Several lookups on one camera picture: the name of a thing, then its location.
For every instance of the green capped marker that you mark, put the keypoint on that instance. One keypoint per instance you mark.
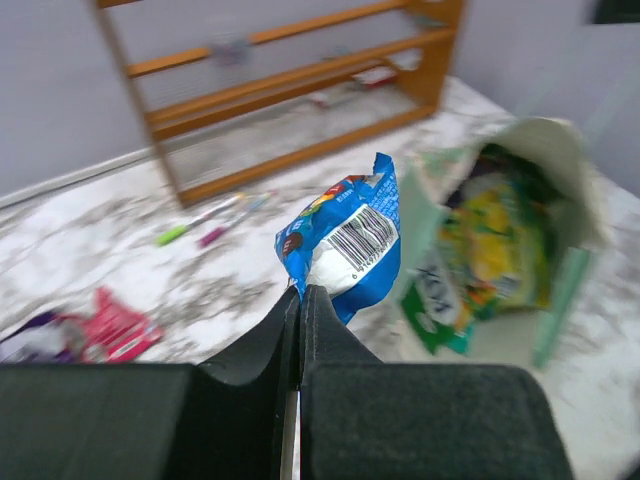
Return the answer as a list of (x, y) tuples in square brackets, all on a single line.
[(179, 230)]

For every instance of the purple snack packet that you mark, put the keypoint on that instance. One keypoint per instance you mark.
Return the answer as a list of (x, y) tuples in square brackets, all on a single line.
[(42, 339)]

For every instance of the red snack packet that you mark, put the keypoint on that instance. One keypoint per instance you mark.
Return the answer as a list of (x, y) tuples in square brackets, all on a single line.
[(115, 333)]

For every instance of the blue m&m snack packet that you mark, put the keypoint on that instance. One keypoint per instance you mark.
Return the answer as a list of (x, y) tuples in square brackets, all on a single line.
[(347, 240)]

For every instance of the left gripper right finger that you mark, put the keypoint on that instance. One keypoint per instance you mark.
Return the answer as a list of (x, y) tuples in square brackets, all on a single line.
[(362, 418)]

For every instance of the orange wooden rack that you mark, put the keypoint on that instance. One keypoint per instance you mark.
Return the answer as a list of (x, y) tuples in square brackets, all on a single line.
[(420, 65)]

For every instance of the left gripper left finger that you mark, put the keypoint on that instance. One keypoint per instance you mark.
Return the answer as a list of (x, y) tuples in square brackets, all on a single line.
[(230, 417)]

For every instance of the green yellow snack packet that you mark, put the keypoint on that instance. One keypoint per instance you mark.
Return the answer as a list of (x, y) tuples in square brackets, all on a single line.
[(495, 242)]

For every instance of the green paper bag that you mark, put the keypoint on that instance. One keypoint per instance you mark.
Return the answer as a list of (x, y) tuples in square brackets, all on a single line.
[(548, 158)]

